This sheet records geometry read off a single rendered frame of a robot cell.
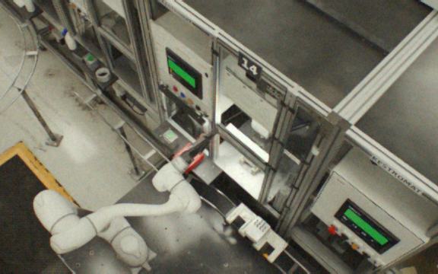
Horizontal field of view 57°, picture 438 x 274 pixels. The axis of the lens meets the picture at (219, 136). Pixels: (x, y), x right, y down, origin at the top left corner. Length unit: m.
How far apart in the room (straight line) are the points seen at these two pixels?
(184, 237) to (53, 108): 2.08
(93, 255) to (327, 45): 1.86
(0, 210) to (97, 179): 0.81
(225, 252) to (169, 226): 0.39
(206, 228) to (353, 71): 1.47
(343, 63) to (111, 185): 2.46
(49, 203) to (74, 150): 1.91
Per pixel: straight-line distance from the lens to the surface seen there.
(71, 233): 1.94
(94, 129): 3.94
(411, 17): 2.00
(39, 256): 3.58
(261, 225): 2.45
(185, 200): 2.07
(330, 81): 1.63
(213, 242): 2.66
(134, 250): 2.42
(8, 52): 4.83
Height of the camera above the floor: 3.24
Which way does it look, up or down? 60 degrees down
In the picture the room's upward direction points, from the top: 2 degrees clockwise
